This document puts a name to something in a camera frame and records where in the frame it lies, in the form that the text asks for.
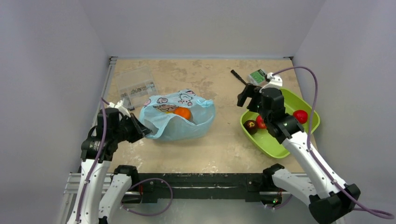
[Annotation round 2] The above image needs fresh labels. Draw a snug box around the clear plastic screw organizer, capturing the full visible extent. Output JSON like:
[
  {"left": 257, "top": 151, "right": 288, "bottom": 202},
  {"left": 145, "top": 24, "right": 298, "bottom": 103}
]
[{"left": 116, "top": 66, "right": 158, "bottom": 110}]

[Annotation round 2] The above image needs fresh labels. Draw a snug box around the green white small box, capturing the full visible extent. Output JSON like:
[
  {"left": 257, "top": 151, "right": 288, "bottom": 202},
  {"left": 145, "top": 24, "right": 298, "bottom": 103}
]
[{"left": 247, "top": 69, "right": 267, "bottom": 86}]

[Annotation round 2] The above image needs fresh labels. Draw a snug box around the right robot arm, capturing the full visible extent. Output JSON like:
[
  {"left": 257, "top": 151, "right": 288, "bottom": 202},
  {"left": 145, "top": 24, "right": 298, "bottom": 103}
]
[{"left": 237, "top": 84, "right": 361, "bottom": 224}]

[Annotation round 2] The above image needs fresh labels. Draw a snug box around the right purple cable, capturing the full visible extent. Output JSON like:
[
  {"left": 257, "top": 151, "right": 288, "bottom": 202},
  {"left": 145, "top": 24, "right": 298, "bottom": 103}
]
[{"left": 272, "top": 66, "right": 395, "bottom": 220}]

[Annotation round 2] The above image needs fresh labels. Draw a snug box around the dark red fake fruit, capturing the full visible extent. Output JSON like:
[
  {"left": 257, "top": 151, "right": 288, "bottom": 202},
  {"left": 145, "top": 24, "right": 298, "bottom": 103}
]
[{"left": 243, "top": 120, "right": 259, "bottom": 135}]

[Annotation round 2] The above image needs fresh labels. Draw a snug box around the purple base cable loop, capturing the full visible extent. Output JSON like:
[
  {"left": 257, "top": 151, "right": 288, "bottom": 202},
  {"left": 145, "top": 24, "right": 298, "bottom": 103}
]
[{"left": 119, "top": 177, "right": 174, "bottom": 217}]

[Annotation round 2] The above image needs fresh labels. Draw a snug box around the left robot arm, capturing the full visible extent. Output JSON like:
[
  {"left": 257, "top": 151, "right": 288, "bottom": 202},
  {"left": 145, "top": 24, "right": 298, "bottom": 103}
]
[{"left": 67, "top": 104, "right": 151, "bottom": 224}]

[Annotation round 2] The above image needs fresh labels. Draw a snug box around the orange fake fruit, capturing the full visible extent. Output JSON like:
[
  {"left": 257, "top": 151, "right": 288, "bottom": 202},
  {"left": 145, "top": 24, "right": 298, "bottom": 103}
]
[{"left": 173, "top": 107, "right": 192, "bottom": 120}]

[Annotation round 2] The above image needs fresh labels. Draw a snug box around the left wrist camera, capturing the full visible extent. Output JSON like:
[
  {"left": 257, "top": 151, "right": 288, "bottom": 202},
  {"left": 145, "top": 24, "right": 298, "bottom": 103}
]
[{"left": 108, "top": 100, "right": 131, "bottom": 117}]

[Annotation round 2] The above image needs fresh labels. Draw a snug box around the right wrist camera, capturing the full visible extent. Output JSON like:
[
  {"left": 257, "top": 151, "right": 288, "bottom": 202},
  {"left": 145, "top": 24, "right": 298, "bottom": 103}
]
[{"left": 260, "top": 72, "right": 283, "bottom": 93}]

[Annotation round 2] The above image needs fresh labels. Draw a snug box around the green plastic bowl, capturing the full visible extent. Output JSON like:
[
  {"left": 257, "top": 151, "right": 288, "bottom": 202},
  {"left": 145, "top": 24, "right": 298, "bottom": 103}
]
[{"left": 240, "top": 88, "right": 320, "bottom": 159}]

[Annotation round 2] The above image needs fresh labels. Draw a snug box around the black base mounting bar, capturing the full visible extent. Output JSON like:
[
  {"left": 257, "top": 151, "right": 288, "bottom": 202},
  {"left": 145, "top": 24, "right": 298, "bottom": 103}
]
[{"left": 116, "top": 165, "right": 293, "bottom": 205}]

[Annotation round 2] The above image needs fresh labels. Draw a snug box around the black T-handle tool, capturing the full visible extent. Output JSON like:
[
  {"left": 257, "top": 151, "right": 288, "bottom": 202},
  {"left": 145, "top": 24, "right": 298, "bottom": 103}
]
[{"left": 230, "top": 70, "right": 247, "bottom": 85}]

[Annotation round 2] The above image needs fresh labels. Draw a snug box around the blue plastic bag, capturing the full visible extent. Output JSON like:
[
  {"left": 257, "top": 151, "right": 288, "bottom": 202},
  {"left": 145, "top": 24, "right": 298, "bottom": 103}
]
[{"left": 139, "top": 89, "right": 216, "bottom": 141}]

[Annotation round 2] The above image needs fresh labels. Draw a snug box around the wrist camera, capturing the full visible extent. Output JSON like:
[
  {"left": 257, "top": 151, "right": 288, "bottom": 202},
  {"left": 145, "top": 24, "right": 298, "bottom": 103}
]
[
  {"left": 108, "top": 100, "right": 131, "bottom": 117},
  {"left": 260, "top": 72, "right": 283, "bottom": 93}
]

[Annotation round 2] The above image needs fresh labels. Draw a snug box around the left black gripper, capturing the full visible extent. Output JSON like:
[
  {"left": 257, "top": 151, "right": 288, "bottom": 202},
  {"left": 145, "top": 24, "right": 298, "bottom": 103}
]
[{"left": 113, "top": 112, "right": 152, "bottom": 143}]

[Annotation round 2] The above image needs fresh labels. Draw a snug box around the red fake apple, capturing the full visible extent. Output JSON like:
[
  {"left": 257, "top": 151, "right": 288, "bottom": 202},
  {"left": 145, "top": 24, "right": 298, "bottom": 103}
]
[
  {"left": 293, "top": 110, "right": 309, "bottom": 124},
  {"left": 255, "top": 115, "right": 267, "bottom": 129}
]

